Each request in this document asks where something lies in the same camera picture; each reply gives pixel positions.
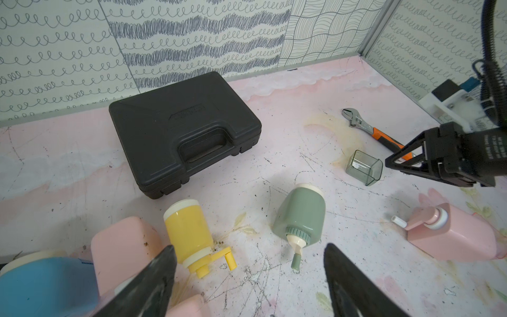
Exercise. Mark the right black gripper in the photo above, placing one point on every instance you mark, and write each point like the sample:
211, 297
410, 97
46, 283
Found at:
449, 155

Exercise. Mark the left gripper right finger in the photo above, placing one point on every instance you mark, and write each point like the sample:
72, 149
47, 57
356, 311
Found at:
351, 292

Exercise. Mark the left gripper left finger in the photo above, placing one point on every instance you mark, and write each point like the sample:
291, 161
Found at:
148, 293

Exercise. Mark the grey transparent tray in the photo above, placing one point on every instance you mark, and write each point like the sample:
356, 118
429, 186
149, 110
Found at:
364, 168

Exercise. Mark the yellow pencil sharpener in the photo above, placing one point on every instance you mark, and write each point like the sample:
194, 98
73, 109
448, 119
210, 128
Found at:
191, 238

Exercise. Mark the green pencil sharpener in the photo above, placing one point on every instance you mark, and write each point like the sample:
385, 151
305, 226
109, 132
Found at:
300, 219

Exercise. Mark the blue pencil sharpener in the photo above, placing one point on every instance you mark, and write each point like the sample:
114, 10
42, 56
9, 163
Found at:
48, 283

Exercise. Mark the pink pencil sharpener back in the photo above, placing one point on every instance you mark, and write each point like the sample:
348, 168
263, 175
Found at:
192, 307

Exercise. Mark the black plastic tool case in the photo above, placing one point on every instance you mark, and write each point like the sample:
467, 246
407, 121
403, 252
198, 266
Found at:
173, 132

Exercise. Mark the orange handled adjustable wrench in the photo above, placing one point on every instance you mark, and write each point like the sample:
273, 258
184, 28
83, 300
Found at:
356, 121

